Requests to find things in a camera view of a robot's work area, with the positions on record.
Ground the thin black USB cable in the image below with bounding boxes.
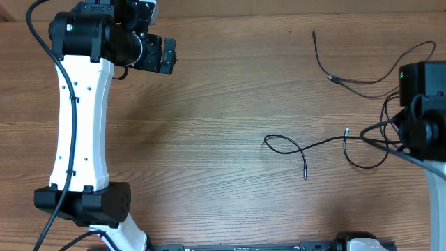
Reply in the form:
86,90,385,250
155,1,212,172
263,128,401,181

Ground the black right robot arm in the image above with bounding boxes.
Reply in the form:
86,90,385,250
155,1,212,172
399,61,445,250

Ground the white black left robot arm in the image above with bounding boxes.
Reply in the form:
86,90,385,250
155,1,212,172
33,0,177,250

